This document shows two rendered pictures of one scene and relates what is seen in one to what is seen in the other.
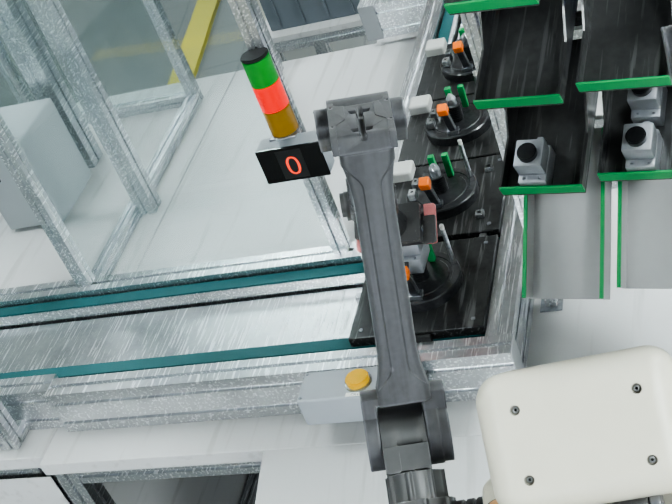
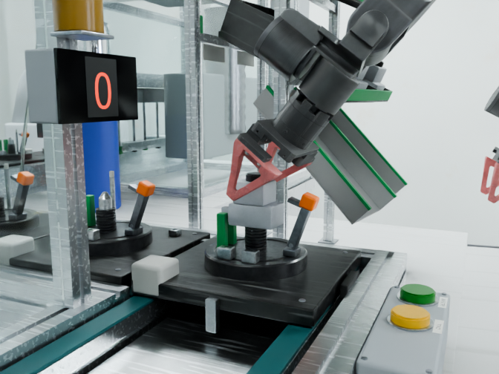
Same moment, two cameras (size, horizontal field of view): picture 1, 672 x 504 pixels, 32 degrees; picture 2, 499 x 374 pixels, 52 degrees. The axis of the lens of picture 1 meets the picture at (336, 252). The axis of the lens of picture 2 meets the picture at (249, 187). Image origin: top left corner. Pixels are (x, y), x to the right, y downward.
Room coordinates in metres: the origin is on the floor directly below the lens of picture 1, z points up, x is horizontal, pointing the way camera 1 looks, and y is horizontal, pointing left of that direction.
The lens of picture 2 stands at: (1.66, 0.56, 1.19)
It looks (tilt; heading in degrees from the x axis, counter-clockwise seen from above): 10 degrees down; 269
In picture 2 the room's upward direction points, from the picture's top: straight up
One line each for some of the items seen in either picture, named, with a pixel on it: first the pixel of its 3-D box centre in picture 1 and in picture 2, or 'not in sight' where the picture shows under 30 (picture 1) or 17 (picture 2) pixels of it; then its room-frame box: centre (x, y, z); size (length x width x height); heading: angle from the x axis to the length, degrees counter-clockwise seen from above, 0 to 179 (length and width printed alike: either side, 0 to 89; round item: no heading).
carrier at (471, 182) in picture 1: (437, 180); (105, 216); (1.87, -0.23, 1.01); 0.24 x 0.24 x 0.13; 64
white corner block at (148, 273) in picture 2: not in sight; (155, 275); (1.77, -0.08, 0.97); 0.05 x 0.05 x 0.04; 64
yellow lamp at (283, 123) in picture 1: (280, 118); (78, 9); (1.83, 0.00, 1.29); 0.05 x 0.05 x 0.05
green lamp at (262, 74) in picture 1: (260, 69); not in sight; (1.83, 0.00, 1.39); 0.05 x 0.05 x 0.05
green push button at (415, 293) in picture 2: not in sight; (417, 297); (1.45, -0.01, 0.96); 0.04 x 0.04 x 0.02
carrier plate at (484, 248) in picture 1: (425, 289); (255, 269); (1.64, -0.12, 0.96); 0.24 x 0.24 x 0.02; 64
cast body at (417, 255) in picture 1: (411, 243); (249, 198); (1.65, -0.13, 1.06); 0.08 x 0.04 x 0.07; 152
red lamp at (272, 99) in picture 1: (270, 94); not in sight; (1.83, 0.00, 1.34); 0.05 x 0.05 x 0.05
